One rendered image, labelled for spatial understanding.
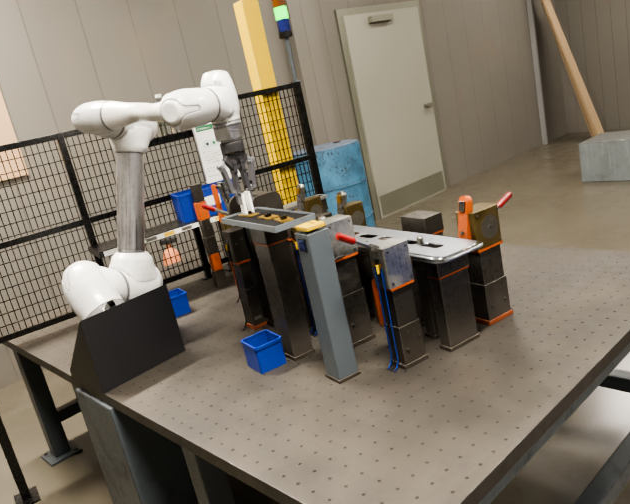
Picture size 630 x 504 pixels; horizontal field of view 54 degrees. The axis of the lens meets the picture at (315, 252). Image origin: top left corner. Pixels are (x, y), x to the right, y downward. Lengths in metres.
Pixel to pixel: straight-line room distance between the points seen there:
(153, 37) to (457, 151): 4.11
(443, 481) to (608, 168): 5.63
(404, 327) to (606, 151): 5.17
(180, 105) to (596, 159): 5.47
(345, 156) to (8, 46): 2.59
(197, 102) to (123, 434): 1.11
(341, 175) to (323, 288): 3.56
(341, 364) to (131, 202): 1.06
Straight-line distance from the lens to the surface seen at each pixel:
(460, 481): 1.34
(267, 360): 1.94
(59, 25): 4.94
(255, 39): 3.36
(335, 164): 5.16
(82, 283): 2.26
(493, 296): 1.96
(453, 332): 1.83
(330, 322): 1.70
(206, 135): 3.15
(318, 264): 1.65
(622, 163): 6.69
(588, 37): 10.06
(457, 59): 7.99
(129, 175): 2.38
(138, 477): 2.28
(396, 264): 1.68
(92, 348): 2.12
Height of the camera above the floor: 1.51
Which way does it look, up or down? 15 degrees down
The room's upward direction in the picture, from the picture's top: 12 degrees counter-clockwise
